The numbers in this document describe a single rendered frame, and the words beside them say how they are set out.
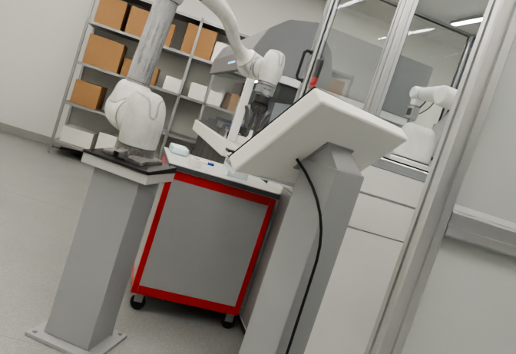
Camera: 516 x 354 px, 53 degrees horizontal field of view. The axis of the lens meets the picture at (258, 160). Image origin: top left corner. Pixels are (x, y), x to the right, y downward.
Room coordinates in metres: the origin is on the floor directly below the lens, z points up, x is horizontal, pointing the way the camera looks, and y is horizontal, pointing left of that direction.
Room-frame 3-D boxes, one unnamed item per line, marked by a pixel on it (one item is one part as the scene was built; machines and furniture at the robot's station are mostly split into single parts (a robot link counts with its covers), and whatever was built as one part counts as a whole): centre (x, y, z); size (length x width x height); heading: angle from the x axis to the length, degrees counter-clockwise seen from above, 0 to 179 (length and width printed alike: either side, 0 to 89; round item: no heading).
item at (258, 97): (2.38, 0.07, 1.15); 0.08 x 0.07 x 0.09; 105
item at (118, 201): (2.05, 0.48, 0.38); 0.30 x 0.30 x 0.76; 79
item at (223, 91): (4.22, -0.10, 1.13); 1.78 x 1.14 x 0.45; 15
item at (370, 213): (2.56, -0.68, 0.87); 1.02 x 0.95 x 0.14; 15
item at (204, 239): (2.80, 0.20, 0.38); 0.62 x 0.58 x 0.76; 15
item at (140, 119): (2.05, 0.49, 0.94); 0.18 x 0.16 x 0.22; 37
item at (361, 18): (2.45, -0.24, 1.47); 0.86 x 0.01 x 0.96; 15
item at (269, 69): (2.39, 0.08, 1.33); 0.13 x 0.11 x 0.16; 37
